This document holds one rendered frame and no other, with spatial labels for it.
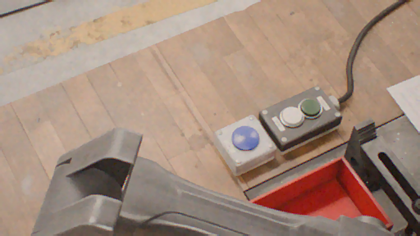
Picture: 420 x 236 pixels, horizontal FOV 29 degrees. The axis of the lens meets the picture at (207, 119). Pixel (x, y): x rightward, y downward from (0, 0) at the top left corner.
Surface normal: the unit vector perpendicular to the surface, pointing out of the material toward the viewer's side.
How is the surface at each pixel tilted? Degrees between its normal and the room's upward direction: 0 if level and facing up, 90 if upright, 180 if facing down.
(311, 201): 0
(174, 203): 14
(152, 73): 0
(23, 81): 0
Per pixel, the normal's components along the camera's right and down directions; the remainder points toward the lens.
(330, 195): 0.03, -0.55
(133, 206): 0.26, -0.48
